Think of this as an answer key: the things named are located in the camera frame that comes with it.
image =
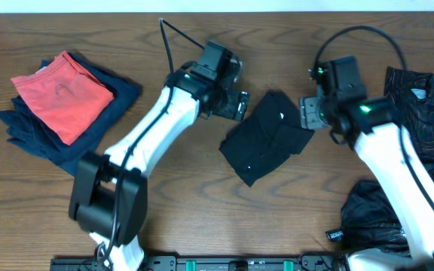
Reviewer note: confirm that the folded navy blue garment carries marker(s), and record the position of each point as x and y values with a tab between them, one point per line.
29	133

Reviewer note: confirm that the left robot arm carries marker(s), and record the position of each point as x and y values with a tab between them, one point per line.
109	197

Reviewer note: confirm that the black orange patterned garment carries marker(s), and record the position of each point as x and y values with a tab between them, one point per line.
413	96

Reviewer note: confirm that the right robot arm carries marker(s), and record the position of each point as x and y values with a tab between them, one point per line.
370	127

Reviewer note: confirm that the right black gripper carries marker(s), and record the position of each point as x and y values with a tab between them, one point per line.
310	118

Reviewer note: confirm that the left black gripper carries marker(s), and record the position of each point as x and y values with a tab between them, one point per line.
237	105

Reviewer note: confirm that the folded red shirt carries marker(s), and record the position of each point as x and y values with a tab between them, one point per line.
65	96

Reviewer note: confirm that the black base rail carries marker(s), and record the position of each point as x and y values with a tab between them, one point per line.
305	262

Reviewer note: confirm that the black sports shorts with logo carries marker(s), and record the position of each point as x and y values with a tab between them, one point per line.
369	221

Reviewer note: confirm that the black t-shirt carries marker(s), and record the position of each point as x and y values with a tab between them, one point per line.
265	139

